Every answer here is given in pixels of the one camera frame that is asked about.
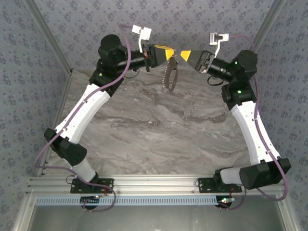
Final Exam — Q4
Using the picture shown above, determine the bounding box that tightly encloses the small black circuit board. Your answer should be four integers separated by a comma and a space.
217, 196, 236, 209
80, 195, 101, 209

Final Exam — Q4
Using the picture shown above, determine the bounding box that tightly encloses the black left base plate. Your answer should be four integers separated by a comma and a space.
70, 178, 115, 194

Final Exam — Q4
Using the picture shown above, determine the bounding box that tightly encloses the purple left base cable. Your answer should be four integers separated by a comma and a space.
66, 178, 116, 213

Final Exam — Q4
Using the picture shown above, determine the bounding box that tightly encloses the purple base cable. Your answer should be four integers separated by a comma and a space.
220, 179, 247, 211
66, 178, 116, 213

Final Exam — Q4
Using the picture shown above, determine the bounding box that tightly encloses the slotted grey cable duct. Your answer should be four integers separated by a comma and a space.
35, 195, 229, 206

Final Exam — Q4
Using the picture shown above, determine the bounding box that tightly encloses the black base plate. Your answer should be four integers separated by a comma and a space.
197, 177, 243, 193
70, 178, 115, 194

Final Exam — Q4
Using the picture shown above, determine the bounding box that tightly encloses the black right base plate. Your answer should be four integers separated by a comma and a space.
197, 177, 243, 193

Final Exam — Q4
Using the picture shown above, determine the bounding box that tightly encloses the aluminium lower frame bar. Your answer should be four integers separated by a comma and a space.
275, 194, 301, 231
12, 194, 37, 231

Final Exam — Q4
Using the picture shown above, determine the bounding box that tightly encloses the grey metal shelf panel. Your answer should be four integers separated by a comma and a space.
27, 205, 287, 231

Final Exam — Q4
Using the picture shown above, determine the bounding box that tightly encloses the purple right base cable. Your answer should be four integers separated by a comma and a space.
220, 179, 247, 211

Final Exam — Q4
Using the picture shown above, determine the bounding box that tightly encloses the aluminium corner post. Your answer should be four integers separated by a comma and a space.
237, 0, 288, 76
24, 0, 73, 76

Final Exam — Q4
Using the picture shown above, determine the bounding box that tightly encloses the aluminium mounting rail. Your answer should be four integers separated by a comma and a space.
26, 175, 289, 196

